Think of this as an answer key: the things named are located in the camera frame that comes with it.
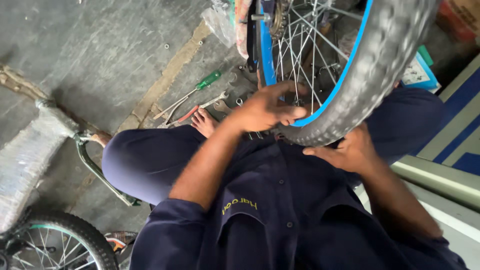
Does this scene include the person's right hand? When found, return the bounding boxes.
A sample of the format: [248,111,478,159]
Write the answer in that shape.
[302,124,380,174]

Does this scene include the person's left hand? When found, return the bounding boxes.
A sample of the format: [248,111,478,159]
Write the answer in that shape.
[238,80,309,133]

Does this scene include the blue rimmed bicycle wheel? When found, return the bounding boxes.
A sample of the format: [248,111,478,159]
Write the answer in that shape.
[250,0,442,148]

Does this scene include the large grey spanner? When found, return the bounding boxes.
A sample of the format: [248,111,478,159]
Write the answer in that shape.
[228,64,259,88]

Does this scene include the dark open end wrench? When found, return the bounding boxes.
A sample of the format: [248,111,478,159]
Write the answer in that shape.
[214,99,234,115]

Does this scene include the silver combination wrench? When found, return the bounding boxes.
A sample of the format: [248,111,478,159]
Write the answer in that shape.
[199,91,229,110]

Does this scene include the person's bare foot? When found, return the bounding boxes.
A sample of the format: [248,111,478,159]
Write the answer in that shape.
[191,108,220,139]

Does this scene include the pink patterned wrapped bundle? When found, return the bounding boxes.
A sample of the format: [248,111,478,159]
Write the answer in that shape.
[235,0,255,61]

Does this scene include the clear plastic bag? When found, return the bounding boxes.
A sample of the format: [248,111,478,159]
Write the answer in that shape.
[201,0,238,49]

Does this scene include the person's navy work clothing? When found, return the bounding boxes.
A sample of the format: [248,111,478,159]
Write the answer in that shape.
[101,87,469,270]

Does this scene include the blue cardboard box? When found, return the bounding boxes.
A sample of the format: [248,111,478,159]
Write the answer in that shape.
[400,52,442,94]

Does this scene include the green packet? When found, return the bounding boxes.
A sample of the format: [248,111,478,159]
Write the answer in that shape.
[417,45,434,68]

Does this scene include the red carton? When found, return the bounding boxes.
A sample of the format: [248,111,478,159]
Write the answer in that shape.
[436,0,480,44]

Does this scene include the green bicycle fork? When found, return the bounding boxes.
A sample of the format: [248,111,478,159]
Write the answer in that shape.
[73,132,142,207]

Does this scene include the colourful bicycle part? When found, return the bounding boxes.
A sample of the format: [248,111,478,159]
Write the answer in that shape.
[104,231,139,257]

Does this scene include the small black tyred bicycle wheel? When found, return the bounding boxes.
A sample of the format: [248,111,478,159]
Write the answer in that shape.
[0,210,120,270]

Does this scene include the green handled screwdriver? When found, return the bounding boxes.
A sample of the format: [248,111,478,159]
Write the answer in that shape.
[153,70,223,121]

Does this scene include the red handled pliers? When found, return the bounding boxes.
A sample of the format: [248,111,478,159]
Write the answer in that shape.
[157,105,200,129]

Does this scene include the grey metal rail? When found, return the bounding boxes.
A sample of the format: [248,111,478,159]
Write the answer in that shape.
[390,155,480,211]

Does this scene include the plastic wrapped bicycle frame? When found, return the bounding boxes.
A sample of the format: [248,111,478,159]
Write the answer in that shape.
[0,98,80,234]

